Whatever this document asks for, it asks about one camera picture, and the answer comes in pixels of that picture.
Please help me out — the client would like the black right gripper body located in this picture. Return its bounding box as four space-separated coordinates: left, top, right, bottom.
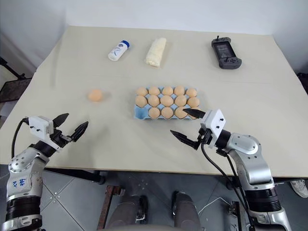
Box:
197 127 213 145

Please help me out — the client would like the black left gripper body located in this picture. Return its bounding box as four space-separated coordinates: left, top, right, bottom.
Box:
50 130 73 148

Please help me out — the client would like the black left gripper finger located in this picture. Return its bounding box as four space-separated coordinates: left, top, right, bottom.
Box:
71 121 90 142
52 113 70 131

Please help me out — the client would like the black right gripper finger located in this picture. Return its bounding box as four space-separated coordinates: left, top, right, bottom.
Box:
170 130 200 150
182 108 207 119

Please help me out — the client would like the blue egg tray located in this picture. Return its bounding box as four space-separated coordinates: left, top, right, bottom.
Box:
133 86 202 120

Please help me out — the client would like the dark grey game controller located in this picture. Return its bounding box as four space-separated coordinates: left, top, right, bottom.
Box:
211 35 243 70

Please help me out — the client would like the dark grey rounded shape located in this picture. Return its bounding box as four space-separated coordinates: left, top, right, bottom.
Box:
171 191 202 231
112 193 149 231

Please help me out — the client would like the rolled cream towel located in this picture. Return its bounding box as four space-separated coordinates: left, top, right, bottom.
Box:
145 37 167 67

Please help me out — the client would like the rusty metal stand bar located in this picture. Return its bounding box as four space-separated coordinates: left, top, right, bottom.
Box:
97 184 125 231
230 201 244 231

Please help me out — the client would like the white bottle with blue cap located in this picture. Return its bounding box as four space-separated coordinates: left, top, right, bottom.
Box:
107 40 131 62

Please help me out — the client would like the white sneaker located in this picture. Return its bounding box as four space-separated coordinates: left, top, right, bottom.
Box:
289 179 308 199

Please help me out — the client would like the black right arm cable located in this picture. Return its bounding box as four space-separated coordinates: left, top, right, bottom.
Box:
199 142 256 231

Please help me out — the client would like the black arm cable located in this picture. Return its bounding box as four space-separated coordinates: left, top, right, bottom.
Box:
11 117 32 159
199 142 256 231

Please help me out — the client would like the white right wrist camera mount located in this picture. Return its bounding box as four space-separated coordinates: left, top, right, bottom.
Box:
200 108 227 149

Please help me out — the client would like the black table frame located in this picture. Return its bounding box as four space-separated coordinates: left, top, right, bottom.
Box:
44 167 107 185

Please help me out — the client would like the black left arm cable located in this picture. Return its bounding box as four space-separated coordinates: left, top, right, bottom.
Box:
11 117 32 159

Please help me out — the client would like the black metal folding frame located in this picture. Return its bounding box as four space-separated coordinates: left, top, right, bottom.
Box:
0 56 32 104

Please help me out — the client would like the white floor cable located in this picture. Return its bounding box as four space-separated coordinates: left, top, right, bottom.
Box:
199 196 225 213

